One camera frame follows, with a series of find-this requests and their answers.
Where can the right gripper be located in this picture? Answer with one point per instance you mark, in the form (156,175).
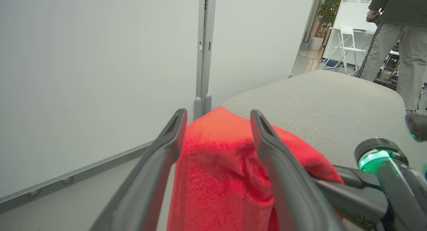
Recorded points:
(403,191)

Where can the grey partition bottom rail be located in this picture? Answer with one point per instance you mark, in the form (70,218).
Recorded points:
(83,172)

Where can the white folding chair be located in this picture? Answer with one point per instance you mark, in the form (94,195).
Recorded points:
(345,47)

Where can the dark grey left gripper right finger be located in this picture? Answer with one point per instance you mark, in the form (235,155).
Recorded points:
(287,184)

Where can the grey slim partition post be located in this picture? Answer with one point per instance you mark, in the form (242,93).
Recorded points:
(308,27)

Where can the grey double partition post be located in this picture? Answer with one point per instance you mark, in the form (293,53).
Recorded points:
(205,57)

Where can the equipment cart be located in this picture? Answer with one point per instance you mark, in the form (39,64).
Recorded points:
(388,69)

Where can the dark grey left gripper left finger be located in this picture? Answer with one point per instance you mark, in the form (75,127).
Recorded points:
(146,177)

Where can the green potted plant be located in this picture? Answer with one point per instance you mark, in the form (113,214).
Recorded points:
(330,7)

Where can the red garment with white trim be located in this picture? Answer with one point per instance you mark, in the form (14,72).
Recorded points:
(217,164)

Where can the white plant pot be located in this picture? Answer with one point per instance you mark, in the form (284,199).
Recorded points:
(316,43)

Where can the grey sofa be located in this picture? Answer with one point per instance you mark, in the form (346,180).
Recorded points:
(333,100)

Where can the white table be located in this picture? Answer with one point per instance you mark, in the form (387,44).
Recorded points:
(365,31)

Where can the person in dark jacket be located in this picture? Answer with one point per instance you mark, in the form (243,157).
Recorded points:
(410,40)

